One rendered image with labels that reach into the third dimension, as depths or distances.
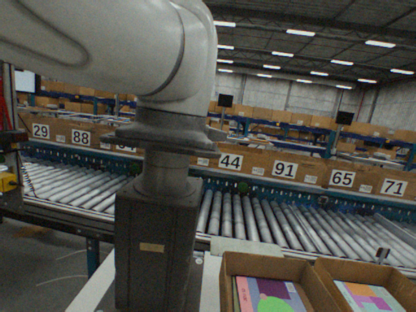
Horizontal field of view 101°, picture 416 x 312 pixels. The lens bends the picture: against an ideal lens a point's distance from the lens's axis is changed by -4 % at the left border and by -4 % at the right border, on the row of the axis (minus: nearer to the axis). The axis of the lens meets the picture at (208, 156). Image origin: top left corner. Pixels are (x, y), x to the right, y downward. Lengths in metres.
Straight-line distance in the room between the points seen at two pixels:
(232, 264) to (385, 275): 0.54
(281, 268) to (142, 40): 0.71
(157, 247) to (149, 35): 0.39
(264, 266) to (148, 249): 0.40
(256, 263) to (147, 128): 0.54
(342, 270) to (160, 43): 0.84
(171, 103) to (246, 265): 0.55
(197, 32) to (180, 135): 0.17
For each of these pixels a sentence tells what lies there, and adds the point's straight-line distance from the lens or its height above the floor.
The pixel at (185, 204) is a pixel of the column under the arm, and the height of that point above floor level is 1.08.
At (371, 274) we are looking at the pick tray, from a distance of 0.92.
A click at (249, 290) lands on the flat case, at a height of 0.78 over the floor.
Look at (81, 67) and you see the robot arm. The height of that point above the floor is 1.29.
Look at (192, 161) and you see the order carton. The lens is 1.34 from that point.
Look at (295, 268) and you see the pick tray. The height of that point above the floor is 0.81.
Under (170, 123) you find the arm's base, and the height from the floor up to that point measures 1.23.
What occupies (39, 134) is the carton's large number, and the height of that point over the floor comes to 0.93.
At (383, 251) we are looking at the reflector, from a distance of 1.10.
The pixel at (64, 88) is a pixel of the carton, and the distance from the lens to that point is 8.16.
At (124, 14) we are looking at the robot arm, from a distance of 0.23.
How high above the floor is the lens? 1.26
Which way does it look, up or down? 12 degrees down
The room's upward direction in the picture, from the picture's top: 8 degrees clockwise
